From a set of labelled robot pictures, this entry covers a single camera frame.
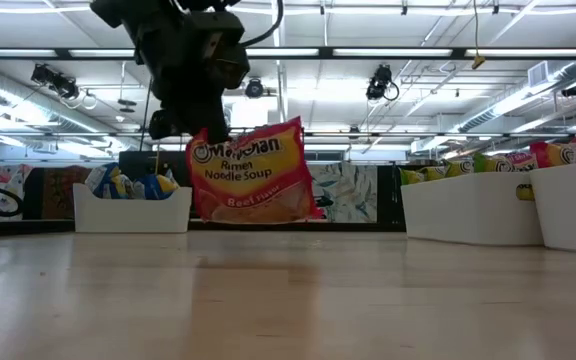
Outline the yellow hanging cord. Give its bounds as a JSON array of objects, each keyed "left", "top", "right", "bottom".
[{"left": 470, "top": 0, "right": 487, "bottom": 71}]

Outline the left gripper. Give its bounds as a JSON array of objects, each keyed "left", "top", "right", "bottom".
[{"left": 89, "top": 0, "right": 252, "bottom": 146}]

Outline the floral fruit print cloth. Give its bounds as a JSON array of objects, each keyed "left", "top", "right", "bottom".
[{"left": 0, "top": 163, "right": 35, "bottom": 222}]

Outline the rig light bar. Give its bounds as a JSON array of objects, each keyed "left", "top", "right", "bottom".
[{"left": 0, "top": 46, "right": 576, "bottom": 60}]

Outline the black ceiling spotlight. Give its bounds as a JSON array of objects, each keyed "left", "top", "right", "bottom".
[
  {"left": 29, "top": 63, "right": 81, "bottom": 103},
  {"left": 365, "top": 63, "right": 400, "bottom": 102}
]

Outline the lime chili shrimp ramen pack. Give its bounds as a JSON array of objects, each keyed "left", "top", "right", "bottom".
[
  {"left": 471, "top": 151, "right": 540, "bottom": 202},
  {"left": 444, "top": 158, "right": 476, "bottom": 179},
  {"left": 417, "top": 165, "right": 448, "bottom": 182},
  {"left": 399, "top": 167, "right": 420, "bottom": 187}
]

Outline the white plastic bin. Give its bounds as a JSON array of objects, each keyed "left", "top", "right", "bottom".
[
  {"left": 71, "top": 181, "right": 194, "bottom": 235},
  {"left": 399, "top": 171, "right": 545, "bottom": 247},
  {"left": 528, "top": 158, "right": 576, "bottom": 257}
]

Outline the leaf print cloth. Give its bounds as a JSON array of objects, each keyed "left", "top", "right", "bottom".
[{"left": 307, "top": 162, "right": 379, "bottom": 225}]

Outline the dark patterned cloth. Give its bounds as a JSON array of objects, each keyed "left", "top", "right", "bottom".
[{"left": 21, "top": 165, "right": 94, "bottom": 222}]

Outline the silver ceiling duct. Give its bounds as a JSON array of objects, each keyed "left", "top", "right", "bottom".
[
  {"left": 0, "top": 59, "right": 142, "bottom": 151},
  {"left": 455, "top": 58, "right": 576, "bottom": 135}
]

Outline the black flat screen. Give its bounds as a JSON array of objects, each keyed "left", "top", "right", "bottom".
[{"left": 117, "top": 150, "right": 193, "bottom": 189}]

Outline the black overhead camera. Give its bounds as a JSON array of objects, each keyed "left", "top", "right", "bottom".
[{"left": 244, "top": 77, "right": 266, "bottom": 100}]

